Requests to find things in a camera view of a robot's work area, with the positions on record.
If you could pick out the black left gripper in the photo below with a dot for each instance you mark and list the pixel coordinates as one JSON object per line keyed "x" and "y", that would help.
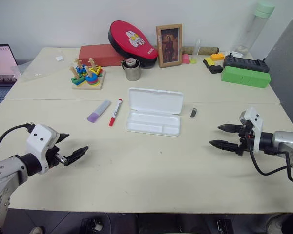
{"x": 54, "y": 156}

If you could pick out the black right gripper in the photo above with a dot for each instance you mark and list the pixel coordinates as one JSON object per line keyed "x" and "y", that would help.
{"x": 246, "y": 141}

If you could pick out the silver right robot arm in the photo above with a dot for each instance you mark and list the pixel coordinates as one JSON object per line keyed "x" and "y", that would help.
{"x": 285, "y": 142}

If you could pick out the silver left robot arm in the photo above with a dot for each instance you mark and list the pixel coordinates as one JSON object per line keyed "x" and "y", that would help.
{"x": 1, "y": 170}

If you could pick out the white plastic case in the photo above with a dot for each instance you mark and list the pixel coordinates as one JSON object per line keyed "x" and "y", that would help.
{"x": 156, "y": 101}

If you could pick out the small dark grey eraser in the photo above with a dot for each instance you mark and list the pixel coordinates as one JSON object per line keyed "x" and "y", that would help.
{"x": 193, "y": 113}

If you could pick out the purple grey highlighter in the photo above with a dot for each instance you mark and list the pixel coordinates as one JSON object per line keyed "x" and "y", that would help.
{"x": 97, "y": 113}

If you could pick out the red white marker pen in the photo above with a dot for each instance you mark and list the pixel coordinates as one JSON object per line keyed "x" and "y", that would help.
{"x": 115, "y": 113}

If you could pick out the green rectangular box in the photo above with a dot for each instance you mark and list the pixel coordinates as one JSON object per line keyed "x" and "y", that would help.
{"x": 244, "y": 77}

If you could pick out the wooden shape stacking toy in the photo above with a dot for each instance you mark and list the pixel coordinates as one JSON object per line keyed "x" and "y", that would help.
{"x": 88, "y": 81}

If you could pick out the yellow black toy block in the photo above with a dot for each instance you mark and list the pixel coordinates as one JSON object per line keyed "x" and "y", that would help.
{"x": 209, "y": 62}

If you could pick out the orange toy block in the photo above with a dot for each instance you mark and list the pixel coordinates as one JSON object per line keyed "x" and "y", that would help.
{"x": 217, "y": 56}

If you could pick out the clear plastic bag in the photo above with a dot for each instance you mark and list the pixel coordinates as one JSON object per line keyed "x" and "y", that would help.
{"x": 44, "y": 67}

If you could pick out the small yellow-green object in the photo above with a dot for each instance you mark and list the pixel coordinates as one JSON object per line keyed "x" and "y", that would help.
{"x": 193, "y": 61}

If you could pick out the small pink block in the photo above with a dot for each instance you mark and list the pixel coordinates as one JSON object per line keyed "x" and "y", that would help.
{"x": 185, "y": 59}

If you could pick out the grey partition panel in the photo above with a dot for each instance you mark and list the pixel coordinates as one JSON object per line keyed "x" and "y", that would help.
{"x": 288, "y": 73}

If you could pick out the brown rolled log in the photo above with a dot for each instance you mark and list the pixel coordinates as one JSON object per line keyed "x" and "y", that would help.
{"x": 207, "y": 50}

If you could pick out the red rectangular box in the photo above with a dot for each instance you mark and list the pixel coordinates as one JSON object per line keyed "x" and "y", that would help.
{"x": 95, "y": 56}

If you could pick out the clear plastic tube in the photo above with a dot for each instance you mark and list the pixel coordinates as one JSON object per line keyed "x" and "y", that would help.
{"x": 197, "y": 47}

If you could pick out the steel cup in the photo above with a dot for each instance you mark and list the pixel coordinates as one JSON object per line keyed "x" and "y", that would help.
{"x": 133, "y": 73}

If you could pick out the white grey shoe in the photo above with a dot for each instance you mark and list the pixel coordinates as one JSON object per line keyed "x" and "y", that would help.
{"x": 277, "y": 225}

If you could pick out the red white item in cup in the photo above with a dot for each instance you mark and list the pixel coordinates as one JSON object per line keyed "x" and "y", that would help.
{"x": 131, "y": 62}

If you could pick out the wooden framed picture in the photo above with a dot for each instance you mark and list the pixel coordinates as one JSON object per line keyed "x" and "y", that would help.
{"x": 169, "y": 46}

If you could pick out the open laptop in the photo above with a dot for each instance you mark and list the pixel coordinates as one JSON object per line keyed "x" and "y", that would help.
{"x": 0, "y": 63}

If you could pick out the clear bottle with green lid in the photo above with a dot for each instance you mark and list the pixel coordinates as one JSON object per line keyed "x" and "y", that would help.
{"x": 257, "y": 26}

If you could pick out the red black boxing pad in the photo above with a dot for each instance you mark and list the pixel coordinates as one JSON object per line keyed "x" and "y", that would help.
{"x": 119, "y": 33}

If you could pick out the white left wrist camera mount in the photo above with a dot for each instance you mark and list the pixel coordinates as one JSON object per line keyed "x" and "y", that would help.
{"x": 39, "y": 142}

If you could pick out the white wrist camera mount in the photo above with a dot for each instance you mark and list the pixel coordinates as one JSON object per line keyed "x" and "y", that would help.
{"x": 39, "y": 142}
{"x": 255, "y": 119}

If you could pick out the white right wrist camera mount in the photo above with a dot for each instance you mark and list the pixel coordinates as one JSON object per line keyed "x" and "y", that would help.
{"x": 255, "y": 119}

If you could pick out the black bracket under table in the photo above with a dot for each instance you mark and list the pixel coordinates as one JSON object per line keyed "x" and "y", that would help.
{"x": 224, "y": 226}
{"x": 91, "y": 226}

